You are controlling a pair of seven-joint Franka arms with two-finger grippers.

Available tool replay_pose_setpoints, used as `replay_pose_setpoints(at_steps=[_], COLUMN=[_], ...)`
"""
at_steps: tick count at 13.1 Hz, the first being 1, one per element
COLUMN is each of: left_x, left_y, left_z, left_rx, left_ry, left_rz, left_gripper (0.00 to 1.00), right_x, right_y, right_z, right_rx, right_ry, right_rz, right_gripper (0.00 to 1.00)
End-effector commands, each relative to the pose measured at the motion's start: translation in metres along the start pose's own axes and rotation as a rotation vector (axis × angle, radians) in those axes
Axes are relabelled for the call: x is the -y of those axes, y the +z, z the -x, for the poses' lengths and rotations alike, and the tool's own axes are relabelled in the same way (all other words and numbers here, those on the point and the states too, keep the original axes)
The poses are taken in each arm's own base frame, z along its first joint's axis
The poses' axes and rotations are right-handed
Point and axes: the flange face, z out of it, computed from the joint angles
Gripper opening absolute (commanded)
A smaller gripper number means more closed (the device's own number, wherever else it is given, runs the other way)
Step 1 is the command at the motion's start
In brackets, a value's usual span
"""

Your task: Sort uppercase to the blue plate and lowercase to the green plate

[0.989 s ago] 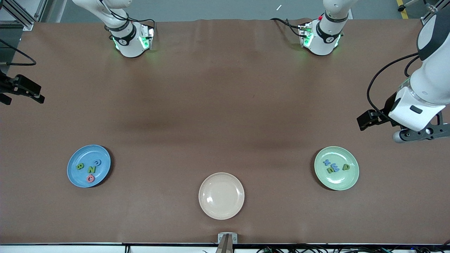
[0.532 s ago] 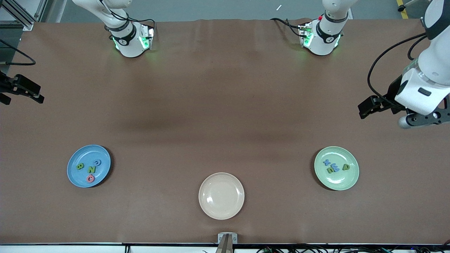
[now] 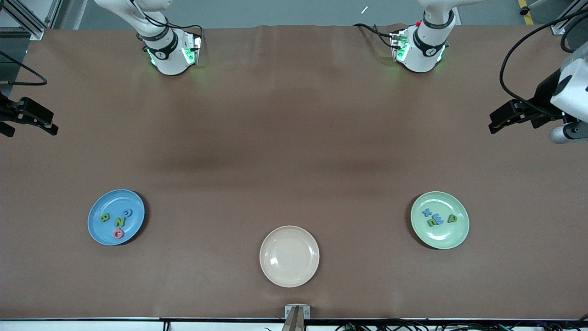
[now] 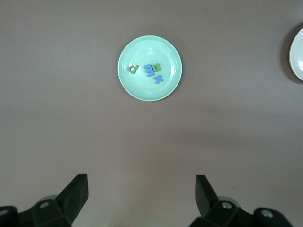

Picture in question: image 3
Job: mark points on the aluminium frame profile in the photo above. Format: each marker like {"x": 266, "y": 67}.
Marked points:
{"x": 558, "y": 27}
{"x": 36, "y": 32}

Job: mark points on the green foam letter p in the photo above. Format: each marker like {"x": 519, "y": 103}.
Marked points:
{"x": 452, "y": 219}

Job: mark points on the green plate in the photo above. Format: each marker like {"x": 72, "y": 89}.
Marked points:
{"x": 441, "y": 239}

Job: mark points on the blue plate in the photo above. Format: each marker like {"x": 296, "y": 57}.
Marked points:
{"x": 103, "y": 204}

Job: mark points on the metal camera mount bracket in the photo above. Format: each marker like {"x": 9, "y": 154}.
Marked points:
{"x": 297, "y": 317}

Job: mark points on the green foam letter B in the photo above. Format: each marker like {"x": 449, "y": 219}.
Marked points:
{"x": 104, "y": 217}

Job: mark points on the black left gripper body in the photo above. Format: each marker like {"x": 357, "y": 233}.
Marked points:
{"x": 544, "y": 98}

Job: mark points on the blue foam letter G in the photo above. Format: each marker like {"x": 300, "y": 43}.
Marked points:
{"x": 123, "y": 213}

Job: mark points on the brown table mat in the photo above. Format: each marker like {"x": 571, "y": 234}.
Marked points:
{"x": 294, "y": 115}

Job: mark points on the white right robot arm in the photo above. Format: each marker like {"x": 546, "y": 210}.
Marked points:
{"x": 170, "y": 59}

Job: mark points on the metal connector bracket green light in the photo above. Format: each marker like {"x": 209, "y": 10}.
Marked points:
{"x": 398, "y": 46}
{"x": 193, "y": 50}

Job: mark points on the beige plate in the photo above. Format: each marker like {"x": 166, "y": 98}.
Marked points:
{"x": 289, "y": 256}

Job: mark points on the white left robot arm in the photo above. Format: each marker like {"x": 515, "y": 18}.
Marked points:
{"x": 425, "y": 57}

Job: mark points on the red foam letter Q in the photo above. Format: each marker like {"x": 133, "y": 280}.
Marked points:
{"x": 114, "y": 234}

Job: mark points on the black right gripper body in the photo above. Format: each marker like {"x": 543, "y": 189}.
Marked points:
{"x": 5, "y": 112}

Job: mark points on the blue foam letter m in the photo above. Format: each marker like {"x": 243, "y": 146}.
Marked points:
{"x": 438, "y": 219}

